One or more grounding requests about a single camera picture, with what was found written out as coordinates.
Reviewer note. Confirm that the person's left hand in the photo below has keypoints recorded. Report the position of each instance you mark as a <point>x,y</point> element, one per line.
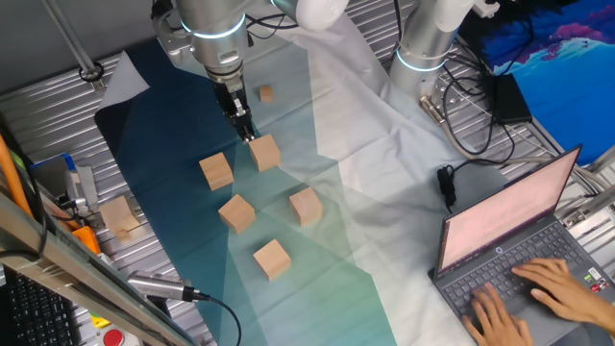
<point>497,322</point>

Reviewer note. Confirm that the orange box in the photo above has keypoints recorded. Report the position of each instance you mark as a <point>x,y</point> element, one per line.
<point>87,239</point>

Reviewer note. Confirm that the large wooden cube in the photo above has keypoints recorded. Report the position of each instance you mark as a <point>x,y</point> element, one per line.
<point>306,207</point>
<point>216,172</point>
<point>115,214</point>
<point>272,260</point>
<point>264,154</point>
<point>237,215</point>

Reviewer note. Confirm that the silver camera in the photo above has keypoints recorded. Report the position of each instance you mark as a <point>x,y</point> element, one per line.
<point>158,286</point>

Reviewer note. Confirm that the yellow box green button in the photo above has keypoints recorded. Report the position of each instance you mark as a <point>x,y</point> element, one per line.
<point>99,321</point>

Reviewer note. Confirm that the orange pole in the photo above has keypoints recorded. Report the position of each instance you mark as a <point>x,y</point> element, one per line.
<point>10,175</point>

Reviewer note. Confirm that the small wooden cube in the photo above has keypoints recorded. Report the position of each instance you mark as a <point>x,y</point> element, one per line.
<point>265,94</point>

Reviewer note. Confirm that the aluminium profile bracket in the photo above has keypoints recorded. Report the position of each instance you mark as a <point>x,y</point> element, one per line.
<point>591,211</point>

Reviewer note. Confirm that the blue green white cloth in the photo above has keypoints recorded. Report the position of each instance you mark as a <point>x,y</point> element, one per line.
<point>336,144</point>

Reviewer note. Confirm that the person's right hand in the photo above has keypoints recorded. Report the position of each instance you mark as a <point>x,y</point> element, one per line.
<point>572,293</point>

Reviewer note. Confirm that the blue printed poster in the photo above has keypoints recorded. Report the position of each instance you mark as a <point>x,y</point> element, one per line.
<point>567,81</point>

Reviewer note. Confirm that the grey box red button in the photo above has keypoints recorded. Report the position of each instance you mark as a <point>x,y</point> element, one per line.
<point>113,338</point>

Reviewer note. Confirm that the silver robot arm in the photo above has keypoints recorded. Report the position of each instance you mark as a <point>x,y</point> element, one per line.
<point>216,43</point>

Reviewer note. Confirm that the black keyboard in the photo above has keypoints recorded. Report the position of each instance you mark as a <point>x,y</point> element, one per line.
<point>33,312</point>

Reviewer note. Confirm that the black power adapter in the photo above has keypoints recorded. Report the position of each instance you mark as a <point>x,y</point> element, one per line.
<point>511,98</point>

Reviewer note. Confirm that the grey laptop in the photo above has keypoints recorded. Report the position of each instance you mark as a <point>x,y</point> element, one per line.
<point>504,211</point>

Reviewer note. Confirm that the grey metal pole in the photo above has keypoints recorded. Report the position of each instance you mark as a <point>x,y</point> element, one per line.
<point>72,43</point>

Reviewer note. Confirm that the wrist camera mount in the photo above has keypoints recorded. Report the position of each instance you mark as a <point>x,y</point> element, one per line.
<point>169,45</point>

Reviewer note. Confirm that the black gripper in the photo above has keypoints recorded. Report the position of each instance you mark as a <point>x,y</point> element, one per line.
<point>230,96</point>

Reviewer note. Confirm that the aluminium frame bar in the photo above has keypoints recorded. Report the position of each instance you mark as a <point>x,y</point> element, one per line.
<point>62,262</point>

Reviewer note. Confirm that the person's right forearm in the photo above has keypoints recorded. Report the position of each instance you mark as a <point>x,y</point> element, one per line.
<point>609,317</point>

